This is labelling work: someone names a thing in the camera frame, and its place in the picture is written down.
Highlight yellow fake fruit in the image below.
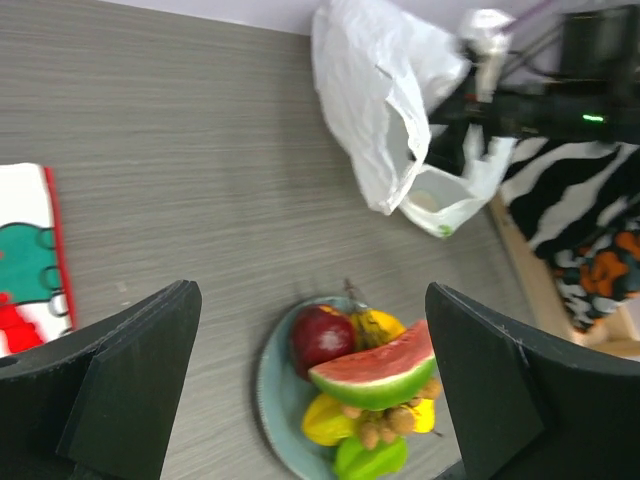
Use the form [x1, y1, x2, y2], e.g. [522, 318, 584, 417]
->
[406, 398, 436, 434]

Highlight wooden clothes rack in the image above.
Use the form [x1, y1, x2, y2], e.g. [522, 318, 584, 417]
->
[489, 196, 639, 360]

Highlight fake watermelon slice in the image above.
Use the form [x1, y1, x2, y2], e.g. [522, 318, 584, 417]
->
[309, 319, 436, 411]

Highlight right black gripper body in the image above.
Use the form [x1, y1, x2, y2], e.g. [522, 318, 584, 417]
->
[429, 79, 528, 170]

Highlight colourful rainbow cartoon cloth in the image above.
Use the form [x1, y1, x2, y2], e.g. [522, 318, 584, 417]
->
[1, 163, 76, 357]

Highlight brown fake longan bunch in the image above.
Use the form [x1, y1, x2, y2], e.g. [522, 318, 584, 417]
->
[341, 378, 443, 450]

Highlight orange black patterned garment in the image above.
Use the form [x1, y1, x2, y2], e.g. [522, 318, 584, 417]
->
[500, 138, 639, 332]

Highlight green fake starfruit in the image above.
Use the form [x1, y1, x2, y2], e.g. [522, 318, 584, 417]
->
[333, 437, 409, 480]

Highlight grey-blue round plate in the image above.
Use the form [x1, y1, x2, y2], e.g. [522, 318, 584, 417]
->
[255, 295, 357, 480]

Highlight yellow fake starfruit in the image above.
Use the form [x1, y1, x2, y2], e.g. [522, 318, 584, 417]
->
[301, 393, 357, 447]

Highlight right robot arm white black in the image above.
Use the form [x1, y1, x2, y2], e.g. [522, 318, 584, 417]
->
[425, 4, 639, 176]

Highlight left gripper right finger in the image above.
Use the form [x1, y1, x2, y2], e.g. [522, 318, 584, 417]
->
[425, 283, 639, 480]

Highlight red fake apple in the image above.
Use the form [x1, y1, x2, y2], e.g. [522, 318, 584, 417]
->
[289, 304, 357, 381]

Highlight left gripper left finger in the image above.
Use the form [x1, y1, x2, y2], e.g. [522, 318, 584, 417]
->
[1, 280, 202, 479]

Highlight yellow fake lemon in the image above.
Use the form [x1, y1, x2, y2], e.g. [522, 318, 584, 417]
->
[350, 308, 406, 351]

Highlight white plastic bag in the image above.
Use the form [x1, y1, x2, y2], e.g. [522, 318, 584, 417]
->
[311, 1, 515, 238]

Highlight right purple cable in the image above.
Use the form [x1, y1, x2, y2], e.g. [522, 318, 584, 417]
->
[499, 0, 561, 34]

